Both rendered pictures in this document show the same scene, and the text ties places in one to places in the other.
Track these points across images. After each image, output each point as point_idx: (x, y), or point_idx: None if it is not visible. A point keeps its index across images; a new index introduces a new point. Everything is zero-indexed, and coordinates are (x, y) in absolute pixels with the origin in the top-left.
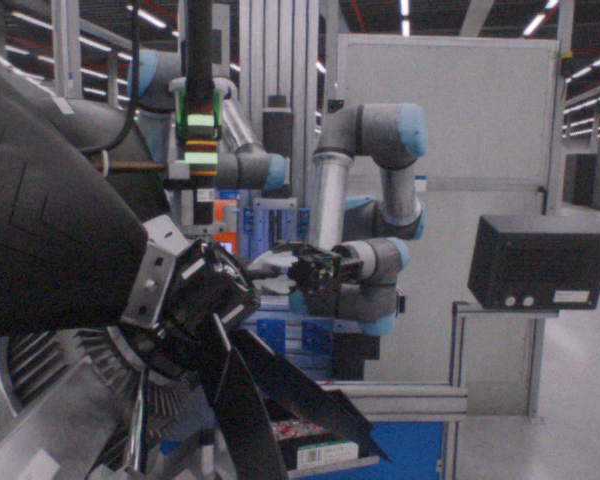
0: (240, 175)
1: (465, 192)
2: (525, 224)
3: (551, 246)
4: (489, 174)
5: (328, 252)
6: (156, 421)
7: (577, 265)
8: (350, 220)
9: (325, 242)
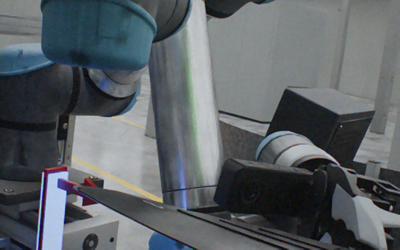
0: (174, 8)
1: (0, 34)
2: (330, 101)
3: (353, 127)
4: (26, 14)
5: (369, 179)
6: None
7: (354, 145)
8: (39, 87)
9: (219, 148)
